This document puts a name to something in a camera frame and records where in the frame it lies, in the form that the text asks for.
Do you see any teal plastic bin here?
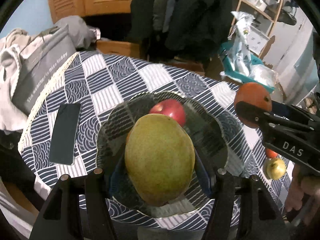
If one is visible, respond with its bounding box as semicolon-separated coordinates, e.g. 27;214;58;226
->
218;42;278;93

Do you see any yellow-green mango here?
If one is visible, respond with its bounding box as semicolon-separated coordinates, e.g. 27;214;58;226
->
266;158;286;180

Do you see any dark glass fruit bowl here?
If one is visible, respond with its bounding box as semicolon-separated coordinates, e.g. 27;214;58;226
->
96;92;228;218

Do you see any wooden shelf rack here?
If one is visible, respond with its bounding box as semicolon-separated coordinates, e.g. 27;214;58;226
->
232;0;284;59

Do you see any wooden drawer box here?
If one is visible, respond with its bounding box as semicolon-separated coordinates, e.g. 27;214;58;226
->
96;40;140;59

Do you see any grey hanging jacket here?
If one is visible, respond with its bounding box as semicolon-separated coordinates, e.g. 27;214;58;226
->
153;0;178;33

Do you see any grey paper shopping bag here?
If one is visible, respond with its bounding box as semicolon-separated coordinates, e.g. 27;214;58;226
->
12;25;76;115

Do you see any printed rice bag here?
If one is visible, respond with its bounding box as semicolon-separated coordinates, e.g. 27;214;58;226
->
228;11;254;76

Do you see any grey clothing pile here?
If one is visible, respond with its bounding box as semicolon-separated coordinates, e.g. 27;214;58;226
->
41;15;101;50

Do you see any small tangerine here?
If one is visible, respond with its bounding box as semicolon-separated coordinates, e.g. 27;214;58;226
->
266;148;278;159

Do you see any white cooking pot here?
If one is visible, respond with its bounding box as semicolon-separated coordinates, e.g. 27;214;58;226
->
246;0;267;11

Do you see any black smartphone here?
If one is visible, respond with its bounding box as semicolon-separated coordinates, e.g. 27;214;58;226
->
49;103;81;165

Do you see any white printed carton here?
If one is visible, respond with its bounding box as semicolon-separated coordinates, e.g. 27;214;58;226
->
247;27;270;55

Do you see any black hanging coat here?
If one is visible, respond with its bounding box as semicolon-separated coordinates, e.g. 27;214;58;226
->
129;0;233;63

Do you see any yellow mango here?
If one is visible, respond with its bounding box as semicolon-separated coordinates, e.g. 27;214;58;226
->
124;114;195;206

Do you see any beige towel pile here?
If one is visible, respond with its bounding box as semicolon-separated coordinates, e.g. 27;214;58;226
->
1;28;47;132

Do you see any clear plastic bag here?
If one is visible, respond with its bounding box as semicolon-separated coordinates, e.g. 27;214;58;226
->
249;64;278;87

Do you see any person right hand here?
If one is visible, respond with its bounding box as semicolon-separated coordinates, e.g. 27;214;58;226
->
285;164;319;225

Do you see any red apple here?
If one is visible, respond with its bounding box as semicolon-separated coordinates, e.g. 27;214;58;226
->
149;99;186;127

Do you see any large orange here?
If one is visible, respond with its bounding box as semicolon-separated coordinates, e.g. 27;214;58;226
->
234;82;272;128

